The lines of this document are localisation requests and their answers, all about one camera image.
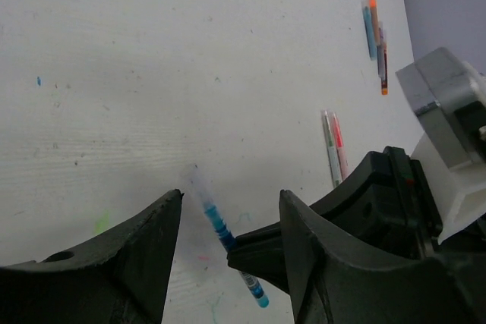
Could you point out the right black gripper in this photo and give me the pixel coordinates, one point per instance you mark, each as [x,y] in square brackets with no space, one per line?
[404,218]

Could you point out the red highlighter pen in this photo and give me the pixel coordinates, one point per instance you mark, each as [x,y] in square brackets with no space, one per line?
[343,163]

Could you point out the green thin pen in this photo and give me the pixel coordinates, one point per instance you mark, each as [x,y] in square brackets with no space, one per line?
[331,150]

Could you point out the purple red pen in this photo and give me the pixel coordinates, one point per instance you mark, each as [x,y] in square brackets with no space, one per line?
[382,61]

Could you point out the blue gel pen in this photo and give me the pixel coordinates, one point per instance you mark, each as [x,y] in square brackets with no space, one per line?
[201,195]

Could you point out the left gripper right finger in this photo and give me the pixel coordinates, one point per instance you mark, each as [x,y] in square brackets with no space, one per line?
[334,277]

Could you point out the light blue pen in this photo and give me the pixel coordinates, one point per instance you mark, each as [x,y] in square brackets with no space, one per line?
[368,24]

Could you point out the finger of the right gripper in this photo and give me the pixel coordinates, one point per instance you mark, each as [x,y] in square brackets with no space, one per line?
[268,253]

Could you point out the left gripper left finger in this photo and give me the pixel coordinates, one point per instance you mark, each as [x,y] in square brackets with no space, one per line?
[119,276]

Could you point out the orange tipped pen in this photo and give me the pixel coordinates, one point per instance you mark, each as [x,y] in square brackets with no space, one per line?
[375,21]

